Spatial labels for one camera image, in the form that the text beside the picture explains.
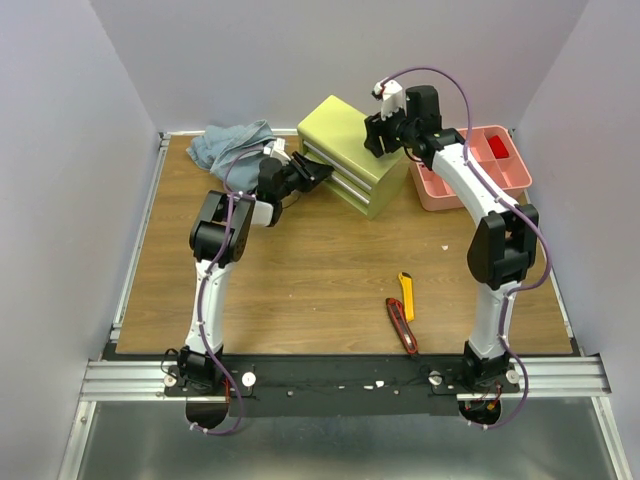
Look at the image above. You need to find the green metal tool chest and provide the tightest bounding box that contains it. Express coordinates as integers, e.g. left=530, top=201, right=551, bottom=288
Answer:
left=297, top=95, right=409, bottom=220

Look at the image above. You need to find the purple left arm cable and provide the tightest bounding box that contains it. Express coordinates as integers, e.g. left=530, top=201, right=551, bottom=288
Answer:
left=187, top=145, right=277, bottom=437

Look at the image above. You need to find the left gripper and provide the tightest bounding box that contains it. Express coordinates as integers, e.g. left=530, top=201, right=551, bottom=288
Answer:
left=276, top=152, right=333, bottom=201

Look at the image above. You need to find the aluminium frame rail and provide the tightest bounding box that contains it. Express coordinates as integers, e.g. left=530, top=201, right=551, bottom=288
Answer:
left=80, top=356, right=611, bottom=403

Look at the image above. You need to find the yellow utility knife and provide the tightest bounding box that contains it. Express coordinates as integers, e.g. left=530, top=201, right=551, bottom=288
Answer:
left=398, top=272, right=415, bottom=322

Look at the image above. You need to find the red black utility knife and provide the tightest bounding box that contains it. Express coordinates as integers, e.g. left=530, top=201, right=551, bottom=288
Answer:
left=385, top=298, right=419, bottom=356

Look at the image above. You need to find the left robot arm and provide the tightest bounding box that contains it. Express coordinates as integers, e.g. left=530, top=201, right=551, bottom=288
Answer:
left=177, top=152, right=334, bottom=395

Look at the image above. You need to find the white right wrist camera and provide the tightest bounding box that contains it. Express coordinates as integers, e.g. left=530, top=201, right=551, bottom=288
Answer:
left=372, top=80, right=405, bottom=120

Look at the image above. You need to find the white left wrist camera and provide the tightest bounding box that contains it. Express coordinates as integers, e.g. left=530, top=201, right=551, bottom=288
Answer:
left=263, top=137, right=290, bottom=165

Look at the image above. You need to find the red fuzzy cloth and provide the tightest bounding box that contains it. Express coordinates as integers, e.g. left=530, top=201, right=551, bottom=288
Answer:
left=487, top=135, right=510, bottom=159

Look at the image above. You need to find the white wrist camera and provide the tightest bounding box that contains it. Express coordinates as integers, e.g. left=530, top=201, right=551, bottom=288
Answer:
left=263, top=137, right=290, bottom=165
left=372, top=80, right=405, bottom=120

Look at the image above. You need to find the pink plastic divided organizer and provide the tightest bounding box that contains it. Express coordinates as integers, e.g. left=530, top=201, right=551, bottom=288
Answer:
left=408, top=124, right=533, bottom=212

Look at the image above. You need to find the blue towel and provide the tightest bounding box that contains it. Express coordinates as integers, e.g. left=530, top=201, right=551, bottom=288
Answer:
left=186, top=120, right=276, bottom=191

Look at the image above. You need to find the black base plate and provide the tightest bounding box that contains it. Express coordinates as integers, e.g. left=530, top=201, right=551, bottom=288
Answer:
left=161, top=352, right=520, bottom=426

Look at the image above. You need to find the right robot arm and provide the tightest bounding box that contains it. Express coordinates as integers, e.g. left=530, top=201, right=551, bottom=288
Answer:
left=364, top=80, right=539, bottom=392

